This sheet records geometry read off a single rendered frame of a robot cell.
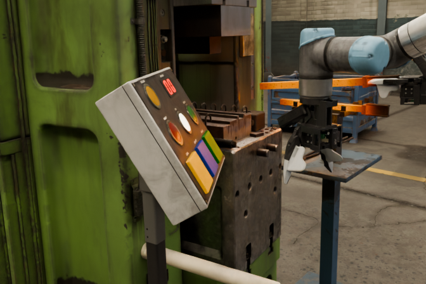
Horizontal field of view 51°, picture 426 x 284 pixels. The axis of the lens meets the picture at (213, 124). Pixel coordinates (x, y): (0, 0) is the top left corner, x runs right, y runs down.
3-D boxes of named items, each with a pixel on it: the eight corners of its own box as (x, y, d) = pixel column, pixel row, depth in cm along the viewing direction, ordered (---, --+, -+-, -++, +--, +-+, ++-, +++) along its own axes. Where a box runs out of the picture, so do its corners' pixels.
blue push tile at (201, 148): (219, 166, 103) (202, 138, 102) (215, 176, 96) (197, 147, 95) (212, 169, 104) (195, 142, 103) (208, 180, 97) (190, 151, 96)
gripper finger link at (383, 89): (366, 98, 136) (398, 99, 132) (366, 79, 135) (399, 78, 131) (367, 97, 139) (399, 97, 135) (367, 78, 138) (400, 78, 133)
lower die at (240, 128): (251, 134, 162) (251, 111, 160) (223, 146, 145) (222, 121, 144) (161, 123, 184) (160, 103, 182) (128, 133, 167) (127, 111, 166)
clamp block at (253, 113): (265, 127, 172) (265, 111, 170) (255, 132, 165) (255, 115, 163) (238, 124, 178) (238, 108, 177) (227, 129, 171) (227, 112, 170)
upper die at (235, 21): (250, 35, 155) (250, 7, 153) (221, 36, 138) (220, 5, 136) (157, 37, 177) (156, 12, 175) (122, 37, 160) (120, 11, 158)
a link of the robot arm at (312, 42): (323, 28, 92) (291, 28, 98) (322, 80, 94) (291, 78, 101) (345, 27, 97) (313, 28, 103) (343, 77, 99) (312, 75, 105)
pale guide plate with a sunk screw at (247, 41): (253, 55, 184) (253, 12, 181) (243, 56, 177) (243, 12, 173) (249, 54, 185) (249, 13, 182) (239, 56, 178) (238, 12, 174)
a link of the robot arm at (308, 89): (291, 78, 101) (317, 75, 105) (291, 97, 102) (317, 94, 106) (315, 80, 95) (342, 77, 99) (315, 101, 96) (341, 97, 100)
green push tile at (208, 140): (223, 153, 113) (208, 129, 112) (220, 162, 105) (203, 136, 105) (217, 157, 113) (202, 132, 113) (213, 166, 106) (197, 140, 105)
